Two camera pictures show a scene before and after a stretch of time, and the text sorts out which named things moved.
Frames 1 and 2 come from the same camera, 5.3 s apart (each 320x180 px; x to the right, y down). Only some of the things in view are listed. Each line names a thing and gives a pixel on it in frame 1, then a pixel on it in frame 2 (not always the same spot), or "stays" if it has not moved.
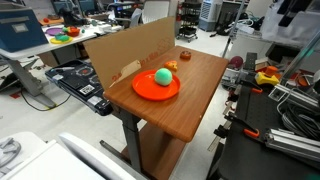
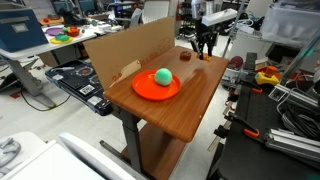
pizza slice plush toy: (171, 65) → (206, 58)
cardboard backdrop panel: (115, 54) stays
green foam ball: (163, 76) stays
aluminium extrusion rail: (284, 139) stays
